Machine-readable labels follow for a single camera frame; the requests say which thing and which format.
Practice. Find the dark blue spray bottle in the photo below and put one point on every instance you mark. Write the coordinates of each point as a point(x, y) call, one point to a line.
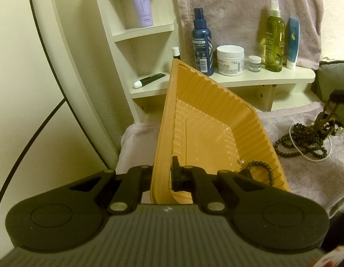
point(202, 44)

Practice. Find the mauve towel on headboard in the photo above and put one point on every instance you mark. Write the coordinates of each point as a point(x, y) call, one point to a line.
point(243, 23)

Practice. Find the grey velvet pillow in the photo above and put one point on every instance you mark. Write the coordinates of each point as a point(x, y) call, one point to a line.
point(328, 77)

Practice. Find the black white-capped tube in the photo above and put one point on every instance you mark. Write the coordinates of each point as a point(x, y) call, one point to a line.
point(147, 80)

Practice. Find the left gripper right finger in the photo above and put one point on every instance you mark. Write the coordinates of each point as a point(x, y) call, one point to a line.
point(199, 184)

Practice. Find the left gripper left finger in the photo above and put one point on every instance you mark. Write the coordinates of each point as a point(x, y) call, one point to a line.
point(129, 193)

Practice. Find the orange plastic tray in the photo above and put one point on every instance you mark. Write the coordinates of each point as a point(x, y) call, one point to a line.
point(206, 125)

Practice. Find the green olive spray bottle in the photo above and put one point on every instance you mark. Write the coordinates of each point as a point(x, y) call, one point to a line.
point(275, 39)

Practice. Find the blue white cream tube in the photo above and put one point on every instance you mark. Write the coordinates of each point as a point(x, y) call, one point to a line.
point(293, 43)

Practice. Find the white cream jar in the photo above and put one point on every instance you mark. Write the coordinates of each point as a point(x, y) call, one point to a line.
point(230, 60)

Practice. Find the small green label jar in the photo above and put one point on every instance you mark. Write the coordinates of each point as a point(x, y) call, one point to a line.
point(254, 63)

